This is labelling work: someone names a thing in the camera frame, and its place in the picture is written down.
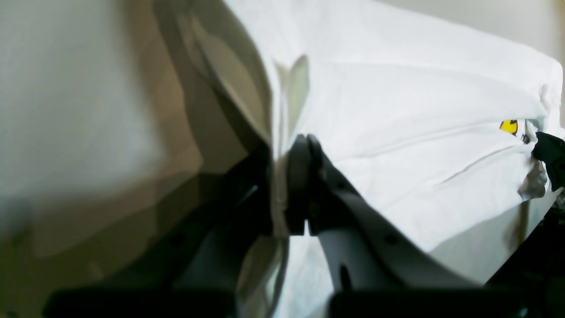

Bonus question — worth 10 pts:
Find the white printed T-shirt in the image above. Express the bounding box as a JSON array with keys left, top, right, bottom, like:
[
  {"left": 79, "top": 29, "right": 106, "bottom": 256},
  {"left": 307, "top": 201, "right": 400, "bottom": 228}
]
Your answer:
[{"left": 164, "top": 0, "right": 564, "bottom": 318}]

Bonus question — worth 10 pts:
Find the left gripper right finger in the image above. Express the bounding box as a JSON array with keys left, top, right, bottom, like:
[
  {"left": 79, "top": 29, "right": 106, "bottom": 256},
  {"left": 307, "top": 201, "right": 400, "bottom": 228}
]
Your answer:
[{"left": 287, "top": 134, "right": 530, "bottom": 318}]

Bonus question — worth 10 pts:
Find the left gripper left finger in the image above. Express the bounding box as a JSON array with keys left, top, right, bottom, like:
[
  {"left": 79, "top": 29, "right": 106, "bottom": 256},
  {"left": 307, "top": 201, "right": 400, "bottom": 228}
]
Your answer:
[{"left": 44, "top": 145, "right": 273, "bottom": 318}]

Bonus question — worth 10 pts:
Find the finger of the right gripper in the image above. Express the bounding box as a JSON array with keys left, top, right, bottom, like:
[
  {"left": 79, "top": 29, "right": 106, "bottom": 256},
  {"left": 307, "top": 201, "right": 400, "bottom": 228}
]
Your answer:
[{"left": 533, "top": 132, "right": 565, "bottom": 191}]

